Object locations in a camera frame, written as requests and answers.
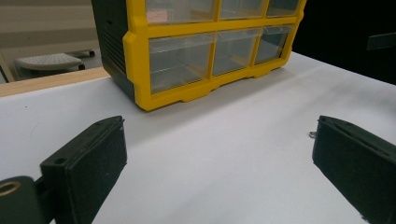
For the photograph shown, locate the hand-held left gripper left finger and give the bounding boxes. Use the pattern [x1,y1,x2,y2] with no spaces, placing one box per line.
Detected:
[40,115,128,224]

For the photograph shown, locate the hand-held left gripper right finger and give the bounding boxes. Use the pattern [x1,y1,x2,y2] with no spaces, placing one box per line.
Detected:
[312,115,396,224]

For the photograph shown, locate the wooden board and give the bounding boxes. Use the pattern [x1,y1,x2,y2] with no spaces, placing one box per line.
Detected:
[0,66,110,98]

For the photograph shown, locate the yellow and black drawer cabinet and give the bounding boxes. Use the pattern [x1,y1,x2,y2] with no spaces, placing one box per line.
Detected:
[91,0,308,112]

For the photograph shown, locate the grey wheeled platform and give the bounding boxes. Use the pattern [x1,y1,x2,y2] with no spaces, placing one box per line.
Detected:
[13,49,95,73]

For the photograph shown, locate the set of clear plastic drawers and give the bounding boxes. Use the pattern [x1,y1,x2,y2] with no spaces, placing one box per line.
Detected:
[145,0,301,94]

